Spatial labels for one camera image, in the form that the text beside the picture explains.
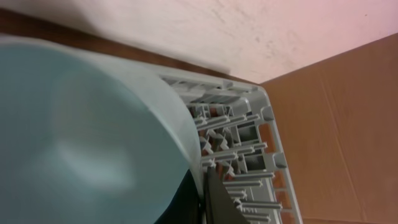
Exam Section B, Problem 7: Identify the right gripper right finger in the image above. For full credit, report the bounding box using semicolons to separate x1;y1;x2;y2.
204;167;249;224

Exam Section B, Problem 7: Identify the grey dishwasher rack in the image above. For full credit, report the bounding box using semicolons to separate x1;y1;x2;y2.
161;73;303;223

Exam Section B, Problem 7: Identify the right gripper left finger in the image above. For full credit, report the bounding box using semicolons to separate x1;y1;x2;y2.
155;170;201;224

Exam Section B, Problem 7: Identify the light blue bowl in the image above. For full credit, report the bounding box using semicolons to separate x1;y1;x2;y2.
1;35;203;223

